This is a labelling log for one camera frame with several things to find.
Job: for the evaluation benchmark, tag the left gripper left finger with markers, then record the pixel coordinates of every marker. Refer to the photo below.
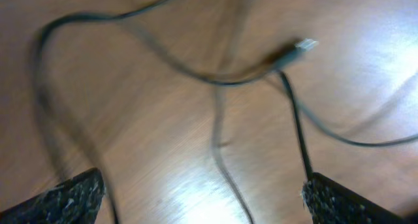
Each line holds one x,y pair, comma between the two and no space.
77,200

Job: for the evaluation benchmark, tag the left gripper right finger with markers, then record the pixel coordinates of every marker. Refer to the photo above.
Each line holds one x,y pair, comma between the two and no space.
331,203

